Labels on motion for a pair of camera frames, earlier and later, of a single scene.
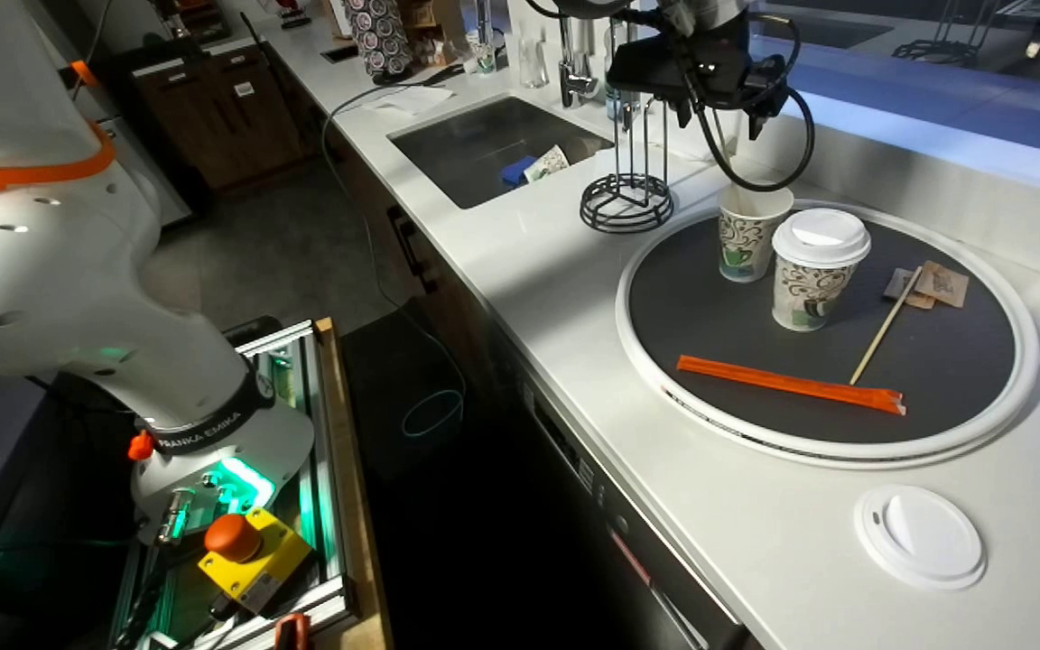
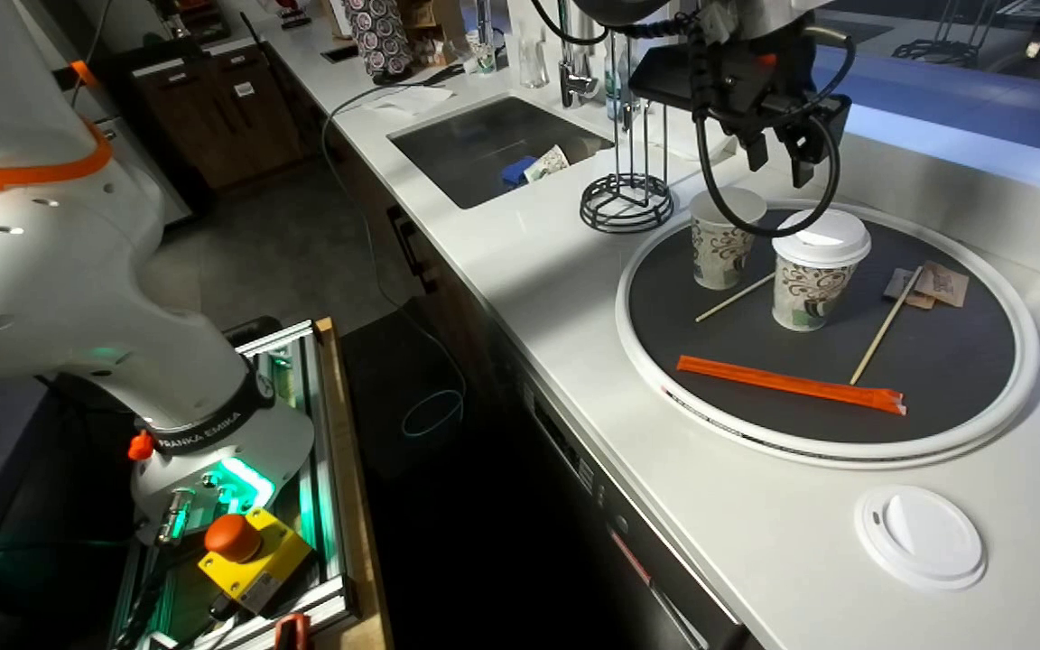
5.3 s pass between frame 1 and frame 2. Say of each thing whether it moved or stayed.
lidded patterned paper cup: stayed
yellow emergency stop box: stayed
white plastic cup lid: stayed
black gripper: moved
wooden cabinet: stayed
